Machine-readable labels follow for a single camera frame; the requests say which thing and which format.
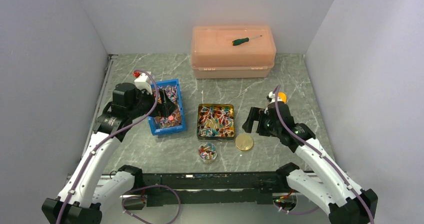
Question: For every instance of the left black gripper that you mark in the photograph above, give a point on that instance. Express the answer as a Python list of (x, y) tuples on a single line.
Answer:
[(165, 108)]

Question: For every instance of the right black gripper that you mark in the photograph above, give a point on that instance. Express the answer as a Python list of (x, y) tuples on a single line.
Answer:
[(256, 113)]

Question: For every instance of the blue plastic candy bin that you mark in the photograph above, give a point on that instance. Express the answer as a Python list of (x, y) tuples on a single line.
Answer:
[(175, 122)]

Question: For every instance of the orange plastic scoop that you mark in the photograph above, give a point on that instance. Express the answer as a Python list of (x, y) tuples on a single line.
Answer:
[(281, 97)]

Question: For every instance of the gold square candy tin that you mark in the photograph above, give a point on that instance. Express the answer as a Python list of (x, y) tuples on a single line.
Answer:
[(215, 122)]

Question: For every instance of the clear glass jar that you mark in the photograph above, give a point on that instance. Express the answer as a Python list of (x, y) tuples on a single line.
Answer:
[(207, 153)]

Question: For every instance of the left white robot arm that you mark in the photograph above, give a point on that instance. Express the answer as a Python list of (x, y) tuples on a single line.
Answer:
[(81, 201)]

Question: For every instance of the gold round jar lid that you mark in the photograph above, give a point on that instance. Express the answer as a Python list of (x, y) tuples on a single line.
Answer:
[(244, 142)]

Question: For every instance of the pink plastic storage box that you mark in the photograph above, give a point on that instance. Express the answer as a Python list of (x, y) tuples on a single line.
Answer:
[(214, 57)]

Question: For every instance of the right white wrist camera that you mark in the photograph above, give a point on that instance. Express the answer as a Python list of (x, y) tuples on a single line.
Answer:
[(274, 97)]

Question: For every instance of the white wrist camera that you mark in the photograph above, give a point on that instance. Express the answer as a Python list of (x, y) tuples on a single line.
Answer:
[(274, 97), (142, 81)]

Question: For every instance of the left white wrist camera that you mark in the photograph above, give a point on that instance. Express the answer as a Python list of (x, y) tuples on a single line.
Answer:
[(142, 81)]

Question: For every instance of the green handled screwdriver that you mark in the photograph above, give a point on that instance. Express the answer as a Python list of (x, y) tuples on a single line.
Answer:
[(243, 40)]

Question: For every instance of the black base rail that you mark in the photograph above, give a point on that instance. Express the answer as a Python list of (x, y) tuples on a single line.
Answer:
[(158, 189)]

